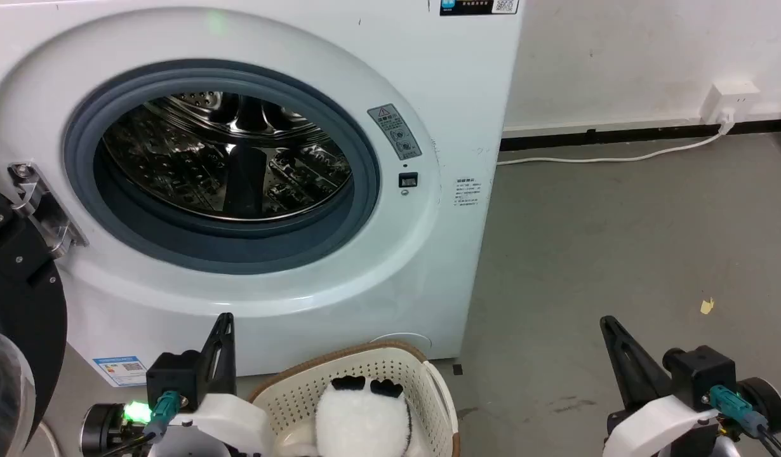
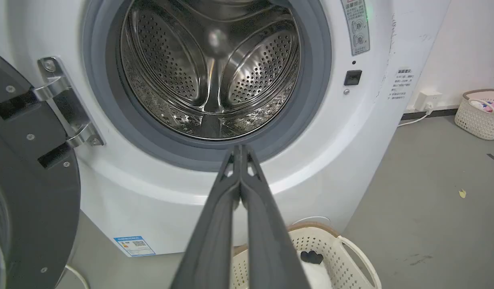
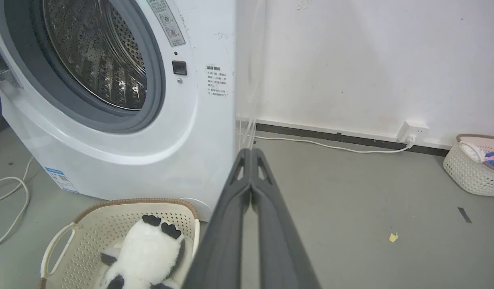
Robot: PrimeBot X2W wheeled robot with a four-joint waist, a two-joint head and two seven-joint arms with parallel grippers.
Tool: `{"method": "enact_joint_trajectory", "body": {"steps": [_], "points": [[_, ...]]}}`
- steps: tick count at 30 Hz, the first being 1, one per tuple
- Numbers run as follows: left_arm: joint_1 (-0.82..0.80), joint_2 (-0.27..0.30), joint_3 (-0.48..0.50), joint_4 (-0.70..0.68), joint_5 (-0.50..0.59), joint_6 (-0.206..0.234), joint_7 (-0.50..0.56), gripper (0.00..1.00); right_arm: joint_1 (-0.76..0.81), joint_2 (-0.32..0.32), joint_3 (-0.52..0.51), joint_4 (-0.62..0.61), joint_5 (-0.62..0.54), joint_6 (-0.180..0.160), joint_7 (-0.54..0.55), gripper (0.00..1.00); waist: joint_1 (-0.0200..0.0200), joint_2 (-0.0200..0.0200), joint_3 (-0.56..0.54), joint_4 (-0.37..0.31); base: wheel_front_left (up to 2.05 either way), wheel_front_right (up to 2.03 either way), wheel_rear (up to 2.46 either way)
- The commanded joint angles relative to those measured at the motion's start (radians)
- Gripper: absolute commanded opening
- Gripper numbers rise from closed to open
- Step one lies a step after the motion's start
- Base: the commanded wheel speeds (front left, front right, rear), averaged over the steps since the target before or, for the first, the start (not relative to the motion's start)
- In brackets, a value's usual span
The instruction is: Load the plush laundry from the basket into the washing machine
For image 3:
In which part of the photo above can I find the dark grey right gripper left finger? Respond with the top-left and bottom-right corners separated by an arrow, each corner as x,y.
182,148 -> 253,289

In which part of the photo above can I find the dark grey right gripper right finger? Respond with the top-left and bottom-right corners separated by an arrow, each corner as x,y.
251,148 -> 322,289

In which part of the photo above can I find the white front-load washing machine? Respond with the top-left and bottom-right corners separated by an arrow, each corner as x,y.
0,0 -> 256,221

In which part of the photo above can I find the black and white plush panda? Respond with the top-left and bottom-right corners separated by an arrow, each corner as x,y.
100,215 -> 186,289

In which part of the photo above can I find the cream perforated laundry basket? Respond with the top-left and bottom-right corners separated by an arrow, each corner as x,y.
38,197 -> 201,289

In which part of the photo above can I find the white woven laundry basket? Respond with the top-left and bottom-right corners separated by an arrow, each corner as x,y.
443,134 -> 494,197

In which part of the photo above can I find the clothes pile in basket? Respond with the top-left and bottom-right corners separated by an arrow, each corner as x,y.
460,142 -> 494,171

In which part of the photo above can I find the white power cable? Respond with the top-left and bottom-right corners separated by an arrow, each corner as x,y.
254,135 -> 415,154

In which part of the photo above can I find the white wall power socket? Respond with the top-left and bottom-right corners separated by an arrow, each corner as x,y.
397,121 -> 430,146

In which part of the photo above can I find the white hose cable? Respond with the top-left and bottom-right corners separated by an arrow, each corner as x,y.
0,157 -> 35,250

